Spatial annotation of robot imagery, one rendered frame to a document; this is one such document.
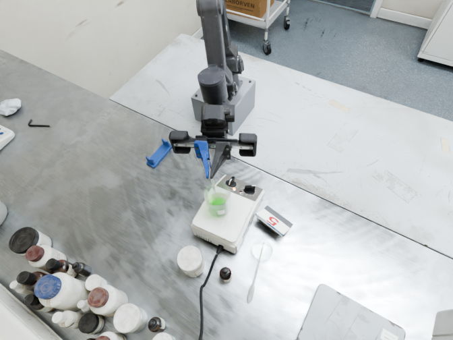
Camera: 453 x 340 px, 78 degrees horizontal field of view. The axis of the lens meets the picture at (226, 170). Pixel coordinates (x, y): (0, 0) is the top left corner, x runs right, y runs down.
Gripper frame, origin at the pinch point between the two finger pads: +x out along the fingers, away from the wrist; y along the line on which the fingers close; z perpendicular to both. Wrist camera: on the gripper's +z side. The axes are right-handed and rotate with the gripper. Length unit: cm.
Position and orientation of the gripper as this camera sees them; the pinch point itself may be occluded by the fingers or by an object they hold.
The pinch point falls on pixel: (211, 163)
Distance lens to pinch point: 58.4
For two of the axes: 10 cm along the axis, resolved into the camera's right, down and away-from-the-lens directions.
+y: 10.0, 0.5, -0.8
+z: -0.4, -5.3, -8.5
